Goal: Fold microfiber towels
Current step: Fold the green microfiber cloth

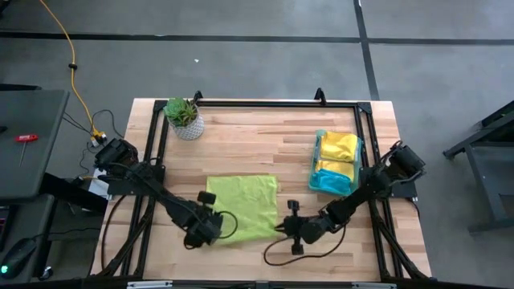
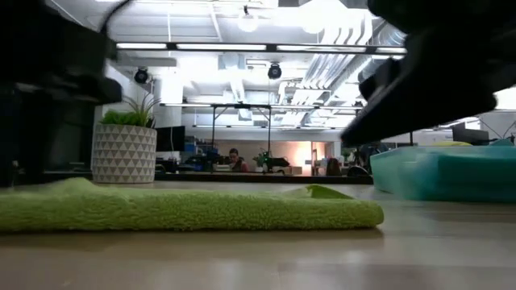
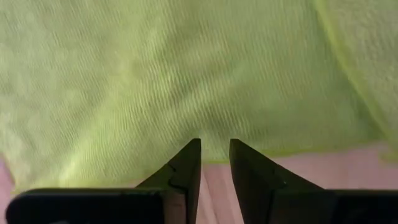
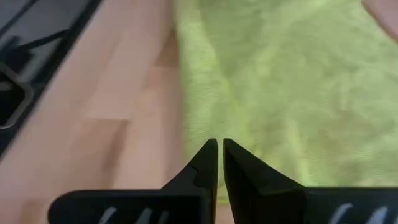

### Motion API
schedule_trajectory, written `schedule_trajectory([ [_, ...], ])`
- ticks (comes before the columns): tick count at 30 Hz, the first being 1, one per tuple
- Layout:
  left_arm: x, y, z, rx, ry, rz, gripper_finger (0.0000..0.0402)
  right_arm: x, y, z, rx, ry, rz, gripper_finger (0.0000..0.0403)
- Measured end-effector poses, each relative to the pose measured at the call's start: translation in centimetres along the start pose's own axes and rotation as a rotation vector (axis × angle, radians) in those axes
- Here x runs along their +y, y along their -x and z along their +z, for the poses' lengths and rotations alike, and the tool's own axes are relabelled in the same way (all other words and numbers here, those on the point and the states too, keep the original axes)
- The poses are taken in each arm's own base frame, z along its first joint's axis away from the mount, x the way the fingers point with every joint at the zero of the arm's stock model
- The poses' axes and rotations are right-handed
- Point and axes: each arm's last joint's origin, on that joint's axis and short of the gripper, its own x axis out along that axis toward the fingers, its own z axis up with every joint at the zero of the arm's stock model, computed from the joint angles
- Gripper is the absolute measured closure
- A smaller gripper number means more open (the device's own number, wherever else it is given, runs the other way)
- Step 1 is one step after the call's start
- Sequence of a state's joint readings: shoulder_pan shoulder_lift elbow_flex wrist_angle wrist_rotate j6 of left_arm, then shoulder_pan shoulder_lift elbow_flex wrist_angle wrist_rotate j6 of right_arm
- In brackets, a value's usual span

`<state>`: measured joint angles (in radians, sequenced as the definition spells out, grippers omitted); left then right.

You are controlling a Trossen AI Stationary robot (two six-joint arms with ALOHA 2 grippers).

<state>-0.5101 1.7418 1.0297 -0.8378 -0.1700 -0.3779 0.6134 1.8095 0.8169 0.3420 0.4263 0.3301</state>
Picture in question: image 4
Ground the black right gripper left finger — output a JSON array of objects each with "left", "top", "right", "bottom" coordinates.
[{"left": 48, "top": 138, "right": 219, "bottom": 224}]

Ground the green microfiber towel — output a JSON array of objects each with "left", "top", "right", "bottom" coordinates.
[{"left": 175, "top": 0, "right": 398, "bottom": 203}]

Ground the grey rounded metal bracket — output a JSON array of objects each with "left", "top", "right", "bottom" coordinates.
[{"left": 0, "top": 62, "right": 34, "bottom": 130}]

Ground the thin black cable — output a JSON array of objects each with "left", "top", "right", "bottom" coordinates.
[{"left": 17, "top": 29, "right": 71, "bottom": 52}]

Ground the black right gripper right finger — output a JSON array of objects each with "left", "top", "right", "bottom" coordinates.
[{"left": 223, "top": 138, "right": 398, "bottom": 224}]

